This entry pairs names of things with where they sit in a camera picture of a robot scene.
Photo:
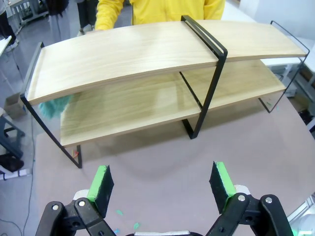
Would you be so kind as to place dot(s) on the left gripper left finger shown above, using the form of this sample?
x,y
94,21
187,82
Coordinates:
x,y
81,216

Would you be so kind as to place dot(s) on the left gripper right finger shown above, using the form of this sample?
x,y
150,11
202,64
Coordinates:
x,y
246,216

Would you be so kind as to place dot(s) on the teal chenille duster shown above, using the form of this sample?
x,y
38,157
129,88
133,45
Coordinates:
x,y
55,108

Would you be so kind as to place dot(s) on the person's right hand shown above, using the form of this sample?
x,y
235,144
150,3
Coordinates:
x,y
90,31

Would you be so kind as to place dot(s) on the teal paper scrap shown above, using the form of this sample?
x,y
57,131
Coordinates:
x,y
136,225
119,212

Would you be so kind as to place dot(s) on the blue paper scrap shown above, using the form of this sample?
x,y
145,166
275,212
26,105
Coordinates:
x,y
116,231

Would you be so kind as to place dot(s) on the green paper scrap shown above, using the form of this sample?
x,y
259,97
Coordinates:
x,y
294,231

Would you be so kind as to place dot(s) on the white furniture piece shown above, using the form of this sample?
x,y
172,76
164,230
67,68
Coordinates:
x,y
304,216

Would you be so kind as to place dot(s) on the red paper scrap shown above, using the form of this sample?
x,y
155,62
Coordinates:
x,y
75,153

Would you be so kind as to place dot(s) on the black bag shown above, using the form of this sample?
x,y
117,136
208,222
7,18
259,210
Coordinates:
x,y
11,163

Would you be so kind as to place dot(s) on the grey stool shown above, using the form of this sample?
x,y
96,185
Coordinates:
x,y
9,137

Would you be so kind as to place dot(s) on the cardboard box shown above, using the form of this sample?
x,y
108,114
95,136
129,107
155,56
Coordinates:
x,y
14,105

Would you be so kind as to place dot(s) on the small white table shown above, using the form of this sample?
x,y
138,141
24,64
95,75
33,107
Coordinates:
x,y
5,45

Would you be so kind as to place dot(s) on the person in black trousers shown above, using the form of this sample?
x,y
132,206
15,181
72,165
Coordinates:
x,y
6,22

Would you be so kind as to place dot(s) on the person in yellow jacket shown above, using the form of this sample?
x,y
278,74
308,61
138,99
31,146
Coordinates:
x,y
160,9

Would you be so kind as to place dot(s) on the wooden two-tier shelf black frame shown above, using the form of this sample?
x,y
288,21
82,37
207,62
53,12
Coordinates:
x,y
123,56

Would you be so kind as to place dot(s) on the white frame workbench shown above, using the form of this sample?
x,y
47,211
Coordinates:
x,y
29,12

